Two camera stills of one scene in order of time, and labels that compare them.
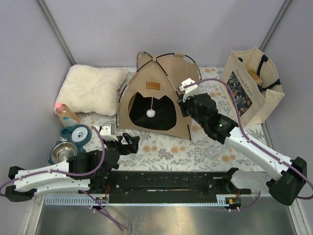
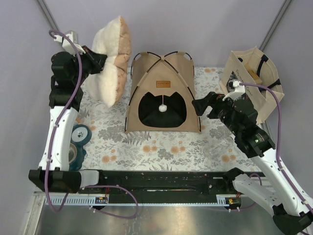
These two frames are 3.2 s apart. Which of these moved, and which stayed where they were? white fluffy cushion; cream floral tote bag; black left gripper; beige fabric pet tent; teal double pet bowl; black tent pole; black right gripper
Moved: black left gripper; beige fabric pet tent; white fluffy cushion; black tent pole; black right gripper
Stayed: teal double pet bowl; cream floral tote bag
